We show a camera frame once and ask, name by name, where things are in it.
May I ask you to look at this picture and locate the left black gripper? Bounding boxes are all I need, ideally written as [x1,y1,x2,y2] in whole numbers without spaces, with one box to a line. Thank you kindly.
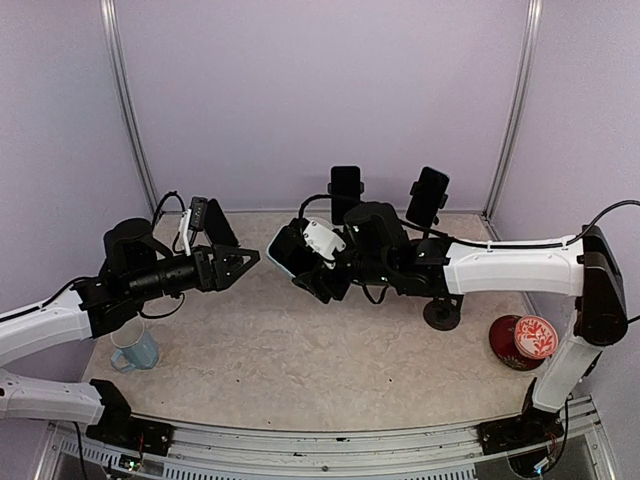
[127,243,260,303]

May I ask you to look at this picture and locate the blue cased bottom phone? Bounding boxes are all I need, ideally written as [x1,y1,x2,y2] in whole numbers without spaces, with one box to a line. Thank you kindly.
[266,225,320,278]

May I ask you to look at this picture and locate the black pole phone stand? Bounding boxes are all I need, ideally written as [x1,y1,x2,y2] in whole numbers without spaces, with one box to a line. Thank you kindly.
[327,182,364,197]
[406,181,448,236]

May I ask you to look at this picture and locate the black teal phone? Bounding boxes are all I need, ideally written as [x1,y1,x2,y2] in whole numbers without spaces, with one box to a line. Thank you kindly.
[328,165,363,225]

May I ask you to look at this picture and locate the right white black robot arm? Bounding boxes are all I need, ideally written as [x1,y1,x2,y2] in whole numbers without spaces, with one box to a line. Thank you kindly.
[289,202,629,444]

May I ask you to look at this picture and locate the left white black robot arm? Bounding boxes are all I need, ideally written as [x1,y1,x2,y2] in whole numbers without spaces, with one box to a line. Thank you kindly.
[1,218,260,445]

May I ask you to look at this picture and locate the right flat black phone stand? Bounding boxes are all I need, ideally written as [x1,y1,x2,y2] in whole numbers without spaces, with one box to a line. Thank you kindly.
[423,295,463,331]

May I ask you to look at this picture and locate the light blue mug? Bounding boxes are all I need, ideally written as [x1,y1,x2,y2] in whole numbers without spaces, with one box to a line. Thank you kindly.
[110,318,159,373]

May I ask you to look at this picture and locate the dark red saucer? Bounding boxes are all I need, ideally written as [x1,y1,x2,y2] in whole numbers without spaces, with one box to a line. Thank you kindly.
[489,315,543,371]

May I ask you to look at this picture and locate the red patterned bowl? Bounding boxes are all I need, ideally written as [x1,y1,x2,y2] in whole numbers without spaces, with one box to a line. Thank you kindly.
[514,316,559,360]

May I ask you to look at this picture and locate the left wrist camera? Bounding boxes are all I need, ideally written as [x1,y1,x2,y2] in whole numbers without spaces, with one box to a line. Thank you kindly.
[178,196,208,256]

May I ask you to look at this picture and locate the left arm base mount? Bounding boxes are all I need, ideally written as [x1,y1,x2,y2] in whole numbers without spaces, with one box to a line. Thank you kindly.
[86,379,174,457]

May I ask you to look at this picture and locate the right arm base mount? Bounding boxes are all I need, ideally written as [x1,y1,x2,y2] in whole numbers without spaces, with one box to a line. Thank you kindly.
[477,380,565,455]

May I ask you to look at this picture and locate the left aluminium frame post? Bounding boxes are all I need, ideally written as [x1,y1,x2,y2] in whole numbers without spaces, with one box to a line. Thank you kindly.
[99,0,159,213]

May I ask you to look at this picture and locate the aluminium frame post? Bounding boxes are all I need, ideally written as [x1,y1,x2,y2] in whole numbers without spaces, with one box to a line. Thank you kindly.
[99,0,159,213]
[483,0,544,224]

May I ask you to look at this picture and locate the right aluminium frame post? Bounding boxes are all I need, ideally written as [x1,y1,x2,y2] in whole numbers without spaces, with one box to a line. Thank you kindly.
[483,0,544,224]

